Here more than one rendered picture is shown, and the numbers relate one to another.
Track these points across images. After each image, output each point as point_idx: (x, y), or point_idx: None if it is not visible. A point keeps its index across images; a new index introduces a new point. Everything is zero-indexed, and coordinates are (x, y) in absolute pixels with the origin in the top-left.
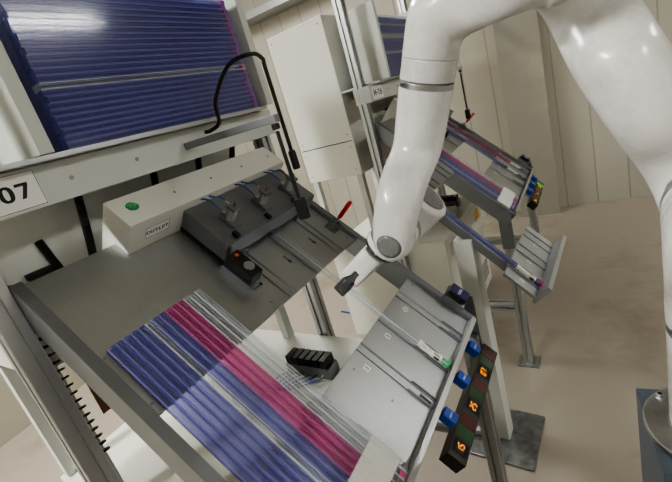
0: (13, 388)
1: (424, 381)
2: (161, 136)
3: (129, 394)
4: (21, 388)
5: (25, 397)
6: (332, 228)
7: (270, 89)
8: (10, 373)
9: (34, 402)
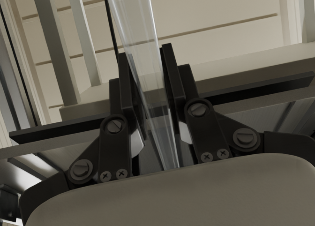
0: (314, 11)
1: None
2: None
3: None
4: (310, 7)
5: None
6: (6, 197)
7: None
8: (312, 24)
9: None
